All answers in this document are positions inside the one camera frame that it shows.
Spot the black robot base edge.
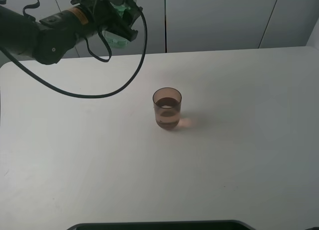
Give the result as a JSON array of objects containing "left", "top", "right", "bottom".
[{"left": 69, "top": 220, "right": 254, "bottom": 230}]

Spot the black camera cable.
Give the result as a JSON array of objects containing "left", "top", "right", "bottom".
[{"left": 0, "top": 0, "right": 148, "bottom": 99}]

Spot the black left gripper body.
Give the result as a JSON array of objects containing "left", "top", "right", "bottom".
[{"left": 71, "top": 0, "right": 126, "bottom": 30}]

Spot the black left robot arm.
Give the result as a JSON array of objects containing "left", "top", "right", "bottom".
[{"left": 0, "top": 0, "right": 143, "bottom": 65}]

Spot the green transparent water bottle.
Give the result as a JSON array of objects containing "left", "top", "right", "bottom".
[{"left": 103, "top": 0, "right": 137, "bottom": 49}]

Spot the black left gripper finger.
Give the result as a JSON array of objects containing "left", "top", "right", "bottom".
[
  {"left": 122, "top": 0, "right": 143, "bottom": 24},
  {"left": 106, "top": 18, "right": 138, "bottom": 41}
]

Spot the pink translucent plastic cup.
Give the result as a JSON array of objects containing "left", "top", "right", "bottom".
[{"left": 153, "top": 87, "right": 182, "bottom": 130}]

